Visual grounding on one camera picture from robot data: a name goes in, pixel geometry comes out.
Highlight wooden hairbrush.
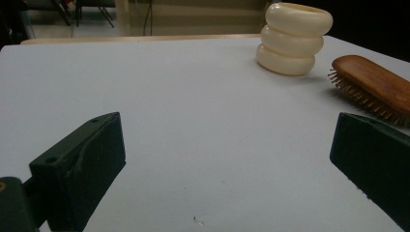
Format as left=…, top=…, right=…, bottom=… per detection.
left=327, top=54, right=410, bottom=128

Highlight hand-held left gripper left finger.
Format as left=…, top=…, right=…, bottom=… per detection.
left=22, top=111, right=127, bottom=232

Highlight light wooden table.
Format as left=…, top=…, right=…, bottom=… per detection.
left=19, top=33, right=263, bottom=45

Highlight white table sheet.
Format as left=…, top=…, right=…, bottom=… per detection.
left=0, top=34, right=410, bottom=232

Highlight beige wooden partition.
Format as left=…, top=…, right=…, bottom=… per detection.
left=115, top=0, right=272, bottom=37

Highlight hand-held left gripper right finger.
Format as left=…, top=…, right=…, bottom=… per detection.
left=329, top=112, right=410, bottom=232

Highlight cream ribbed cup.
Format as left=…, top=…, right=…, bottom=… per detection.
left=255, top=2, right=334, bottom=77

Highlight black stand legs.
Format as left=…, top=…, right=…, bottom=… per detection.
left=49, top=0, right=116, bottom=29

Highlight black hanging cable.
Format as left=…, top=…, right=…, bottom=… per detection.
left=142, top=0, right=155, bottom=37

